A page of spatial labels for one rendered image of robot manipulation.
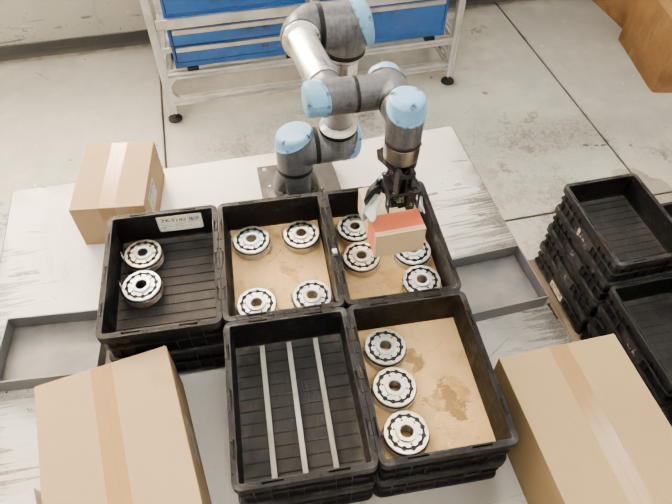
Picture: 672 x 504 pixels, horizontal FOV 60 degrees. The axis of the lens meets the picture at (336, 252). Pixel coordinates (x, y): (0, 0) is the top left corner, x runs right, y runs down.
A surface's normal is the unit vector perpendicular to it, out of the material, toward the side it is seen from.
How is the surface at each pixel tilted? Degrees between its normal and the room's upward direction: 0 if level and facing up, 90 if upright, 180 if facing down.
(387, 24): 90
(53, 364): 0
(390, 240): 90
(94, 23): 90
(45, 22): 90
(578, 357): 0
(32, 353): 0
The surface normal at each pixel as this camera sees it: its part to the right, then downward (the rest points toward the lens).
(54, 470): 0.00, -0.63
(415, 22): 0.22, 0.76
